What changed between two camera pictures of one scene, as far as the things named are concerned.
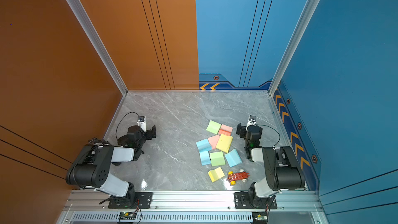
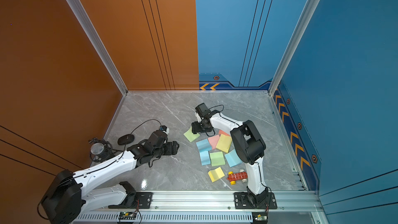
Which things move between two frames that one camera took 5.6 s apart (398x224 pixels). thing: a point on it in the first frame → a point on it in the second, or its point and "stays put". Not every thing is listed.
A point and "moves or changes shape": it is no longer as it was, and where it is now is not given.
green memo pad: (217, 158) stays put
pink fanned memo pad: (225, 130) stays put
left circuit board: (127, 215) stays put
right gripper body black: (243, 133) → (203, 129)
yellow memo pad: (224, 143) stays put
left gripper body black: (148, 135) → (167, 149)
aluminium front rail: (294, 207) stays put
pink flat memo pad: (213, 141) stays put
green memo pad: (213, 127) moves or changes shape
